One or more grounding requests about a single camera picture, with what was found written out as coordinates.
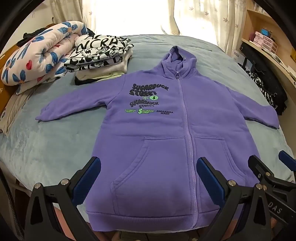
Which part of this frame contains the wooden shelf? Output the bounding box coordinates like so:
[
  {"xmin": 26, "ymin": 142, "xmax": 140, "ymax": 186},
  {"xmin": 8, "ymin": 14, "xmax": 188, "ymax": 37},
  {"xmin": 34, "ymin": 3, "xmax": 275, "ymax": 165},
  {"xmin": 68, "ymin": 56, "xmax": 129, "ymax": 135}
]
[{"xmin": 240, "ymin": 9, "xmax": 296, "ymax": 93}]

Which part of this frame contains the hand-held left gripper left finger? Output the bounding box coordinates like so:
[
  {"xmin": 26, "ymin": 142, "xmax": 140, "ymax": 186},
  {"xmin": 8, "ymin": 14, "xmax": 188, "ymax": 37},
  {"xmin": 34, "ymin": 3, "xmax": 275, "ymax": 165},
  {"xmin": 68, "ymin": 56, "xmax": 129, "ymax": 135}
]
[{"xmin": 24, "ymin": 156, "xmax": 102, "ymax": 241}]

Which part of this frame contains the cream folded garment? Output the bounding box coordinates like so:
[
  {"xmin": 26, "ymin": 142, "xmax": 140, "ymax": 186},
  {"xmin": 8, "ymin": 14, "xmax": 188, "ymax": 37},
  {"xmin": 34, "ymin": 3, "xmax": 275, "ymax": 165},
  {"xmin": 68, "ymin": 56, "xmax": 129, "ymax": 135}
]
[{"xmin": 76, "ymin": 50, "xmax": 133, "ymax": 80}]

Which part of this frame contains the black and white printed garment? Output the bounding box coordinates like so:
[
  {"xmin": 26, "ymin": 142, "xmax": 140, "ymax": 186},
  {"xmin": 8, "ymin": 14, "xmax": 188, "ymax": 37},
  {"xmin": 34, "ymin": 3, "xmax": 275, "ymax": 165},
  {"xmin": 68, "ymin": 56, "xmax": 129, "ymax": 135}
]
[{"xmin": 64, "ymin": 34, "xmax": 134, "ymax": 72}]

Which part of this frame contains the floral quilt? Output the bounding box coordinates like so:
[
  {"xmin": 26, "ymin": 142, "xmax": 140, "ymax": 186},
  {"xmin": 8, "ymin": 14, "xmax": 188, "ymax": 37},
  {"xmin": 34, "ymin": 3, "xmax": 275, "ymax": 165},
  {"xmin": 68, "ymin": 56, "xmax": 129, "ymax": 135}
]
[{"xmin": 1, "ymin": 21, "xmax": 88, "ymax": 94}]

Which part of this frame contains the purple zip hoodie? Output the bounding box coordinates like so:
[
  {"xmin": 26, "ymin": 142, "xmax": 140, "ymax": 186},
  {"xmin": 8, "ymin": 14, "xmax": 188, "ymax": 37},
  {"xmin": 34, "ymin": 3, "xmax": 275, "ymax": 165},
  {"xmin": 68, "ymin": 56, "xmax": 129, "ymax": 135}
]
[{"xmin": 35, "ymin": 46, "xmax": 280, "ymax": 232}]

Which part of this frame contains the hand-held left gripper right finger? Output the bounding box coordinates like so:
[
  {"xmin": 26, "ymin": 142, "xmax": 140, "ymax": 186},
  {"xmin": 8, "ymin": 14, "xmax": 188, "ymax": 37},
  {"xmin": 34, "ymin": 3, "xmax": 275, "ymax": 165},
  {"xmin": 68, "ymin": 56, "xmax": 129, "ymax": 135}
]
[{"xmin": 196, "ymin": 157, "xmax": 272, "ymax": 241}]

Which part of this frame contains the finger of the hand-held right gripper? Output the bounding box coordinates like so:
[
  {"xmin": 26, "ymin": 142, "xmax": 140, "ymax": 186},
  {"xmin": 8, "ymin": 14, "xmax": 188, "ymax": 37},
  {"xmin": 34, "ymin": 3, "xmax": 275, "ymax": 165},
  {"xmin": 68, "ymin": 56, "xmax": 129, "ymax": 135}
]
[
  {"xmin": 248, "ymin": 155, "xmax": 281, "ymax": 194},
  {"xmin": 278, "ymin": 150, "xmax": 296, "ymax": 173}
]

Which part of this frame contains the black folded garment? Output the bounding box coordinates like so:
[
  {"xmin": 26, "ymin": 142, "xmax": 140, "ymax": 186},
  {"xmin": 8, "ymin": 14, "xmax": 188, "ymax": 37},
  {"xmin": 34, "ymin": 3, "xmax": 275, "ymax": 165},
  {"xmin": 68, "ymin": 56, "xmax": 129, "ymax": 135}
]
[{"xmin": 74, "ymin": 76, "xmax": 102, "ymax": 86}]

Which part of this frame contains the beige pillow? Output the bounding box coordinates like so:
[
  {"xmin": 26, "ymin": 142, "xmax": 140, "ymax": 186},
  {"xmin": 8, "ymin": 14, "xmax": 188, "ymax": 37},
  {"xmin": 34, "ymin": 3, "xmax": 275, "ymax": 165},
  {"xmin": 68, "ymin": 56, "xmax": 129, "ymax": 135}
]
[{"xmin": 0, "ymin": 90, "xmax": 30, "ymax": 133}]

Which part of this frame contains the light green folded garment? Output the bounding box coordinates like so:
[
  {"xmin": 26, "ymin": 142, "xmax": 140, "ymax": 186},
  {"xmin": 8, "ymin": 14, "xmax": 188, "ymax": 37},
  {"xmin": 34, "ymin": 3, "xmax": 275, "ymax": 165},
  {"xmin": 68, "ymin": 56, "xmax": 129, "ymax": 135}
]
[{"xmin": 77, "ymin": 71, "xmax": 126, "ymax": 81}]

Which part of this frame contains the black cloth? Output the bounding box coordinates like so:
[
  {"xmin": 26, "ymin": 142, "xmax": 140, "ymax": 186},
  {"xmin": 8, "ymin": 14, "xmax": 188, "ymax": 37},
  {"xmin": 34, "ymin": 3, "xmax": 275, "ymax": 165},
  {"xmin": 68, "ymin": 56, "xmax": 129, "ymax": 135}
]
[{"xmin": 17, "ymin": 27, "xmax": 50, "ymax": 45}]

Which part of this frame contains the grey-blue bed blanket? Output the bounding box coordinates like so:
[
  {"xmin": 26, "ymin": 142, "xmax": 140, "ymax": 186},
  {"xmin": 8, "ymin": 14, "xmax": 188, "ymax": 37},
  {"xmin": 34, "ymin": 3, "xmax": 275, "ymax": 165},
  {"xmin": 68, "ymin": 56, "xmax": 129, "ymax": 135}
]
[{"xmin": 0, "ymin": 35, "xmax": 296, "ymax": 209}]

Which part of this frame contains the stack of pink boxes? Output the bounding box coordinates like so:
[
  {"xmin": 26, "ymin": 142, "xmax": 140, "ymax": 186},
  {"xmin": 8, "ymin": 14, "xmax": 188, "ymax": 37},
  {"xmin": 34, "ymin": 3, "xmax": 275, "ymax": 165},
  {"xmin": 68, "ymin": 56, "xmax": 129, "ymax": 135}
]
[{"xmin": 248, "ymin": 31, "xmax": 277, "ymax": 49}]

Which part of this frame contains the black bag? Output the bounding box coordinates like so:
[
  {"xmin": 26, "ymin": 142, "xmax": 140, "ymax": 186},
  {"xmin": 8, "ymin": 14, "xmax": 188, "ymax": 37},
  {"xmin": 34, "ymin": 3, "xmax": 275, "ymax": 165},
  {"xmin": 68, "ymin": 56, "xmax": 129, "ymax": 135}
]
[{"xmin": 240, "ymin": 43, "xmax": 288, "ymax": 116}]

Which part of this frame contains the sheer leaf-print curtain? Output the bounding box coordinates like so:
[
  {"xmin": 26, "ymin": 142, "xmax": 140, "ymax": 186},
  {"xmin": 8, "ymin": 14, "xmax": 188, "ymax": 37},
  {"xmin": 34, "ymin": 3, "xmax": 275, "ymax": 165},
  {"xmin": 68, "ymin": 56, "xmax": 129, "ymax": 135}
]
[{"xmin": 46, "ymin": 0, "xmax": 247, "ymax": 55}]

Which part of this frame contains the white cardboard box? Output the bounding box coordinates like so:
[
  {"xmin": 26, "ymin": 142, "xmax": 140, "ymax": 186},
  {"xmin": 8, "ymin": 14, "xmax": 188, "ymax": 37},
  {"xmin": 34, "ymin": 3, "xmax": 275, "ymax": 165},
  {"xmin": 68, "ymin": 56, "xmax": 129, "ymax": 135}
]
[{"xmin": 231, "ymin": 50, "xmax": 246, "ymax": 68}]

